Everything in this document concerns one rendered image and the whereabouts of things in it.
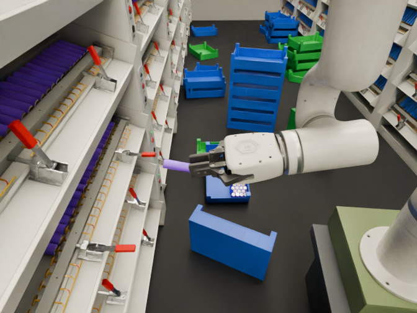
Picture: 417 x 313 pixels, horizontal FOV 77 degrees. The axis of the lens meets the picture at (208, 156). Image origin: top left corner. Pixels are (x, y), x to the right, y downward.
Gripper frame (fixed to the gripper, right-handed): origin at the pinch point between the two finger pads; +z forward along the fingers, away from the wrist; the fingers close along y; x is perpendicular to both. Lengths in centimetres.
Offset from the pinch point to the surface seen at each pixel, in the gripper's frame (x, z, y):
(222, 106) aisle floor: 65, -4, -134
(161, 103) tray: 27, 25, -80
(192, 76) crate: 52, 17, -167
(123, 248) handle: 6.3, 15.4, 12.3
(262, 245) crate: 45.6, -12.1, -7.8
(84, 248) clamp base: 4.2, 21.7, 12.7
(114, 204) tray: 7.7, 20.7, 0.3
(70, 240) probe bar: 3.1, 24.1, 11.5
